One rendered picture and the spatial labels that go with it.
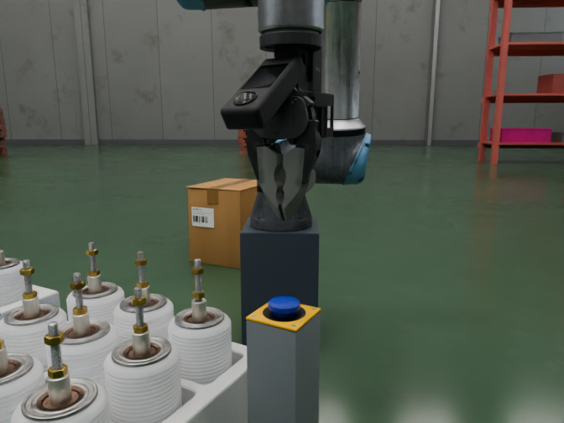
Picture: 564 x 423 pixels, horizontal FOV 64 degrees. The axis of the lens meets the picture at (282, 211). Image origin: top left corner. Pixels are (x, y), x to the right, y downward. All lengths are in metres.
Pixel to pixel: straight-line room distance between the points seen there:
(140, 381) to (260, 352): 0.15
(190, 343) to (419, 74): 10.39
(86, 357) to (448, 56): 10.71
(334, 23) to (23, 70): 11.50
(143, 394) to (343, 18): 0.77
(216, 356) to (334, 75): 0.61
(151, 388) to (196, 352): 0.11
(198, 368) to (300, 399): 0.18
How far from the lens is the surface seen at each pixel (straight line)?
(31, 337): 0.79
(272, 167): 0.53
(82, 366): 0.70
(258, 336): 0.57
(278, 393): 0.59
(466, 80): 11.18
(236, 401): 0.73
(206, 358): 0.70
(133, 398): 0.63
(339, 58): 1.00
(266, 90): 0.47
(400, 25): 10.94
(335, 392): 1.01
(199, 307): 0.71
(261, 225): 1.05
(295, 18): 0.52
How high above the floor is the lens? 0.55
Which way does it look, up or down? 11 degrees down
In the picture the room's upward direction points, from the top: straight up
